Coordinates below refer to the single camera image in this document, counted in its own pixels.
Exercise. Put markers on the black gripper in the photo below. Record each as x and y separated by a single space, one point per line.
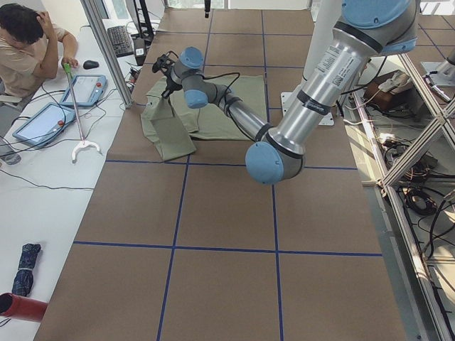
170 84

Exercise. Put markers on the olive green long-sleeve shirt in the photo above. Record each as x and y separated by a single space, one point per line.
170 125

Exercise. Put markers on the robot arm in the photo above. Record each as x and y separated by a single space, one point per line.
347 35

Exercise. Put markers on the black keyboard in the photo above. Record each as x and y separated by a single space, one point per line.
120 40

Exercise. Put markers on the blue teach pendant far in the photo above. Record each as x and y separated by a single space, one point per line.
88 89

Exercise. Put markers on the blue teach pendant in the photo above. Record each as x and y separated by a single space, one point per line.
44 125
88 89

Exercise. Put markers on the black computer mouse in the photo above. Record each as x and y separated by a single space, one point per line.
90 64

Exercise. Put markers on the blue teach pendant near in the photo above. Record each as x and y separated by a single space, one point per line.
44 125

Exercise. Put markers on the seated person beige shirt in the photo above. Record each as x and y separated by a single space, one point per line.
32 48

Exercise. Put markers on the folded dark blue umbrella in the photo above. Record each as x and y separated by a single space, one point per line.
23 281

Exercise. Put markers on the red cylinder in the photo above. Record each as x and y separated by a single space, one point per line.
22 308

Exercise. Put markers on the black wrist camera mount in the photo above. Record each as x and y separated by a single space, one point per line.
163 63

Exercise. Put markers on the brown box with cables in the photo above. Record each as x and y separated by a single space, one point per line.
389 90

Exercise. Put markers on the aluminium frame truss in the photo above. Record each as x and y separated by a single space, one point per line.
406 158

